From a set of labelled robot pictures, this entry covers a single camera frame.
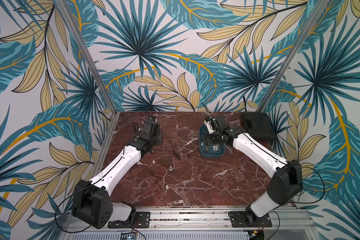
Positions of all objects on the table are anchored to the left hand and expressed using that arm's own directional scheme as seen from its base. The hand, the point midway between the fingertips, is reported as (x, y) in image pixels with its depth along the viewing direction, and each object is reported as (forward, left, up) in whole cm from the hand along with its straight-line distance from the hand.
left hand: (156, 136), depth 83 cm
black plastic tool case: (+20, -69, -13) cm, 73 cm away
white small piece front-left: (-22, -6, -18) cm, 29 cm away
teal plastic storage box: (+2, -36, -17) cm, 40 cm away
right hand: (+2, -29, -2) cm, 29 cm away
